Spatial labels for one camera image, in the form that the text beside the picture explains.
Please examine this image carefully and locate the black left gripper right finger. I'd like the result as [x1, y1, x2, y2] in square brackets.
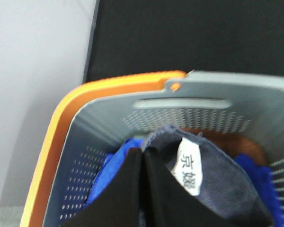
[143, 148, 227, 227]

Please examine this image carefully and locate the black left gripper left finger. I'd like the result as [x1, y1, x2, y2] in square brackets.
[61, 148, 142, 227]

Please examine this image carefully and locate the grey microfibre towel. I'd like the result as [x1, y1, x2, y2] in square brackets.
[142, 125, 274, 227]

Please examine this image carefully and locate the blue towel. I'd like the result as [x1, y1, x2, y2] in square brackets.
[84, 138, 143, 207]

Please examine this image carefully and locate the brown towel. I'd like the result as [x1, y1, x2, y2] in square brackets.
[181, 128, 268, 166]

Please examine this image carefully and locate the orange basket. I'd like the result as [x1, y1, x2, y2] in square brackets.
[20, 70, 186, 227]

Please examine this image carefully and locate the grey perforated laundry basket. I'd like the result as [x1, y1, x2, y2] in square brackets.
[42, 71, 284, 227]

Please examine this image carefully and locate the black table cloth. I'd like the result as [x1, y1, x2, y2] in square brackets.
[85, 0, 284, 82]

